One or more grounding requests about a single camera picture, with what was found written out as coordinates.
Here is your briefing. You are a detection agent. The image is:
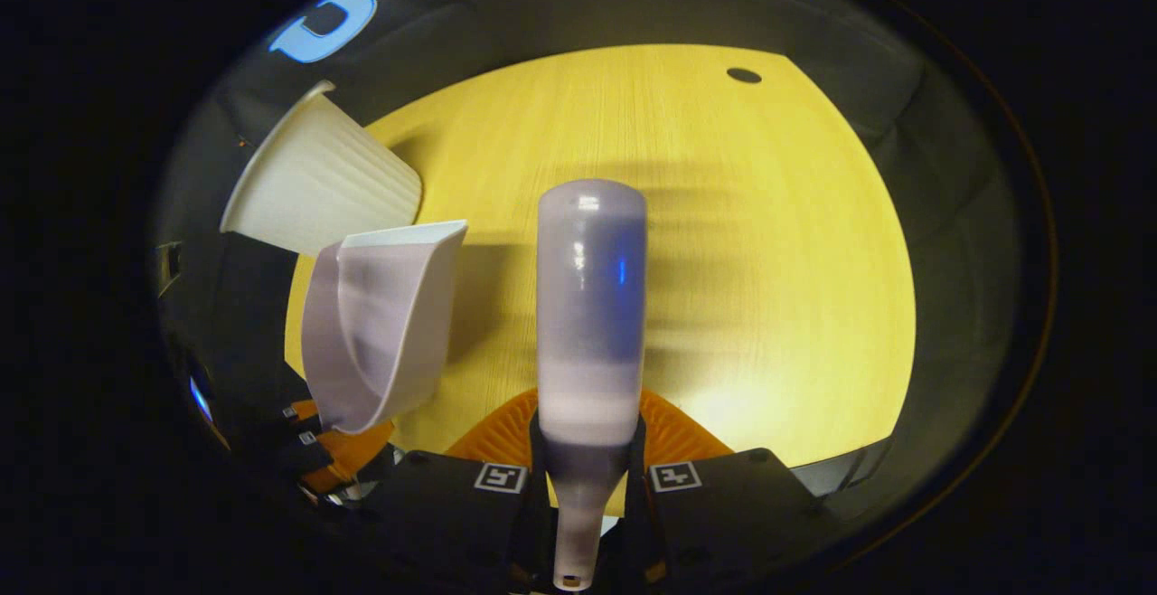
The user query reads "wooden desktop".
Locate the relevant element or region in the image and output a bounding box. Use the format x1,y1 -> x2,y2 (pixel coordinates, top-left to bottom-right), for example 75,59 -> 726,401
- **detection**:
284,42 -> 917,516

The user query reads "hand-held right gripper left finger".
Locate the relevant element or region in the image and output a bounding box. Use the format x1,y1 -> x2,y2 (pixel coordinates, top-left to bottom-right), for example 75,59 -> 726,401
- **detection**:
360,387 -> 553,595

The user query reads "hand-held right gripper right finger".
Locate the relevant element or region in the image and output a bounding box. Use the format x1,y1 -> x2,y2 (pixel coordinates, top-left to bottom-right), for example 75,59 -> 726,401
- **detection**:
622,387 -> 816,593

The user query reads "lilac plastic dustpan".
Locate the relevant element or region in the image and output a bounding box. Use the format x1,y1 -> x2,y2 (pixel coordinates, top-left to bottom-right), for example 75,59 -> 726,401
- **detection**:
300,219 -> 470,436

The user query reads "white ribbed garbage bin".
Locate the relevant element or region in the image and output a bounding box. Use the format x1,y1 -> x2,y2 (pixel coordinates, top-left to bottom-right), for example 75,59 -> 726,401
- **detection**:
219,79 -> 424,260

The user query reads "small lilac broom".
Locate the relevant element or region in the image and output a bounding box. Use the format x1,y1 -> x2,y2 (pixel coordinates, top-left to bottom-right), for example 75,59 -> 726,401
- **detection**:
535,178 -> 649,592

